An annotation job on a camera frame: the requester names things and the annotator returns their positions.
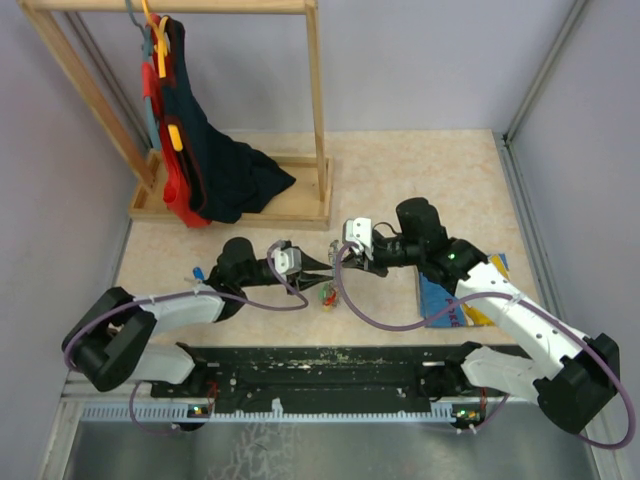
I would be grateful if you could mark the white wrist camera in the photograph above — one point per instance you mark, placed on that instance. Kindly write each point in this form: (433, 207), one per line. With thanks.
(358, 232)
(287, 259)

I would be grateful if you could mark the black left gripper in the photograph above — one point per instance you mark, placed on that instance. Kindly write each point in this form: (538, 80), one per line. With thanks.
(301, 281)

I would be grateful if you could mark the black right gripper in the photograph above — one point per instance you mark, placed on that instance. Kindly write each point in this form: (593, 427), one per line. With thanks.
(376, 265)

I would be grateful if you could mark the blue yellow booklet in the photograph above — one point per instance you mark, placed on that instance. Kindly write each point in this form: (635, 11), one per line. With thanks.
(433, 298)

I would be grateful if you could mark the red garment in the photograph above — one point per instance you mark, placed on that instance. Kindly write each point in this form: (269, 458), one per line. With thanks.
(175, 190)

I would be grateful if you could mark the wooden clothes rack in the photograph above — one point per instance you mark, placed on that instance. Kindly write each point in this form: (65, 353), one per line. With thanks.
(306, 205)

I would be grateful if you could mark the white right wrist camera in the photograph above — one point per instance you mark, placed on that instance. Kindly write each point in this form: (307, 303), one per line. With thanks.
(358, 232)

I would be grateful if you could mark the yellow hanger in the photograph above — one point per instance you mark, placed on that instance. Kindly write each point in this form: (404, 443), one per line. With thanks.
(160, 51)

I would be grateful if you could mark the dark navy garment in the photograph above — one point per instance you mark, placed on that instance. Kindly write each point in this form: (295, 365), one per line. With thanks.
(227, 178)

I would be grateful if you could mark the teal hanger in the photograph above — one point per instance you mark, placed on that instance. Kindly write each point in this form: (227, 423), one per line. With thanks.
(146, 70)

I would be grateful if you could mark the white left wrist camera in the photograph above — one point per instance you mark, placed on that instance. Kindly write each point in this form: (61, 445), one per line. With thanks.
(287, 259)

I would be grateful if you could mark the blue key tag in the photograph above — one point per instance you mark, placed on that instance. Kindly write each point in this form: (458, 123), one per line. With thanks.
(198, 274)

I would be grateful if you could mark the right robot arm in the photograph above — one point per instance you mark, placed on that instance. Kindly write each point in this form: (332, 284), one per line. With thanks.
(510, 315)

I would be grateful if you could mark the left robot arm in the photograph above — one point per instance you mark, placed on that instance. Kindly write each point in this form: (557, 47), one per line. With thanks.
(111, 344)

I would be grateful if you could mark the aluminium corner rail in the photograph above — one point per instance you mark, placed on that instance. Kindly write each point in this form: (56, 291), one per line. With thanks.
(568, 29)

